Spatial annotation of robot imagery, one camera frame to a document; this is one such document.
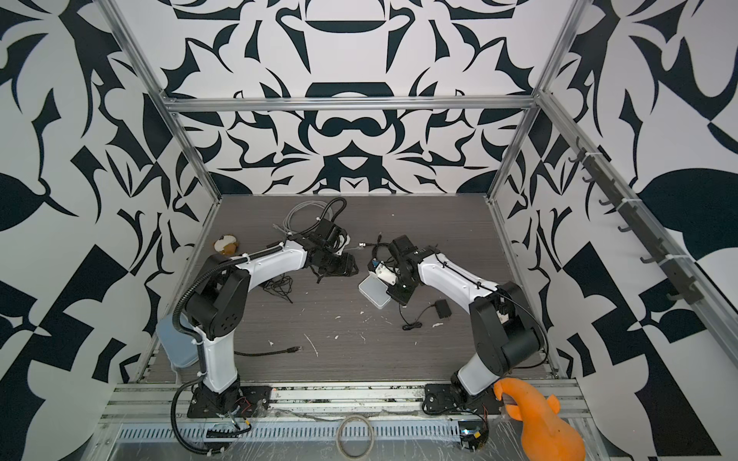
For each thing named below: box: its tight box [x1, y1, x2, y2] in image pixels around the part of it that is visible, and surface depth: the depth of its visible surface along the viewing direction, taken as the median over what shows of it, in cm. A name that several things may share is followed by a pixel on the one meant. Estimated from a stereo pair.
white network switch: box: [357, 272, 392, 311], surface depth 94 cm
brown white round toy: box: [213, 234, 239, 257], surface depth 104 cm
